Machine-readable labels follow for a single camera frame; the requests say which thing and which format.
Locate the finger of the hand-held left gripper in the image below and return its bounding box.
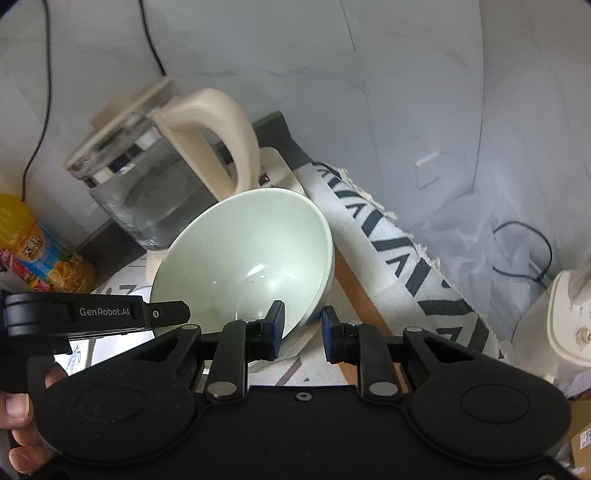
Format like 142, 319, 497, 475
148, 299, 192, 326

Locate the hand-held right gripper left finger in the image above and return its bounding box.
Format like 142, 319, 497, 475
133, 300, 286, 402

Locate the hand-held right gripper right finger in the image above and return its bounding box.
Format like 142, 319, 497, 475
321, 305, 477, 401

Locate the pale green bowl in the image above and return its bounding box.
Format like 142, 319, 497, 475
150, 187, 334, 341

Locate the person's left hand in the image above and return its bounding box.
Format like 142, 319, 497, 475
0, 366, 68, 475

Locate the yellow drink can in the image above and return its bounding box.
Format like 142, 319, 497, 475
0, 194, 97, 294

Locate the patterned tablecloth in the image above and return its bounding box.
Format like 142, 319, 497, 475
252, 161, 506, 388

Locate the crumpled white plastic sheet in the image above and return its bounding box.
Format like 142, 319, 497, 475
406, 203, 561, 344

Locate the cream appliance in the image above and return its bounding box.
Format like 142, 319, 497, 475
512, 257, 591, 398

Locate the cardboard box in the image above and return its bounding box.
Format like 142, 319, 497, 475
553, 401, 591, 477

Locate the glass kettle with cream handle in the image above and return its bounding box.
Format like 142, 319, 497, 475
65, 76, 262, 253

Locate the black cable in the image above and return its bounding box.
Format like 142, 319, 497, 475
140, 0, 167, 76
491, 220, 555, 283
21, 0, 51, 200

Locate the white wall plate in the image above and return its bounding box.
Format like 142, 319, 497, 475
414, 151, 443, 189

